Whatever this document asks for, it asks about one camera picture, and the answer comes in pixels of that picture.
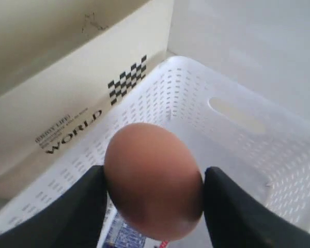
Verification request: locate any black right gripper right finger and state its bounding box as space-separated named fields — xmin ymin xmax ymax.
xmin=204 ymin=166 xmax=310 ymax=247

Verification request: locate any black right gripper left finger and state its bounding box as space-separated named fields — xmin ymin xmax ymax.
xmin=0 ymin=165 xmax=107 ymax=247

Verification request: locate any brown egg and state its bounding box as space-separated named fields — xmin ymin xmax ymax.
xmin=104 ymin=123 xmax=203 ymax=241

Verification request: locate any white woven plastic basket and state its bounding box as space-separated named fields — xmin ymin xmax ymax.
xmin=0 ymin=56 xmax=310 ymax=247

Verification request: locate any cream plastic tub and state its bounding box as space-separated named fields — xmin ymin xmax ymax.
xmin=0 ymin=1 xmax=174 ymax=198

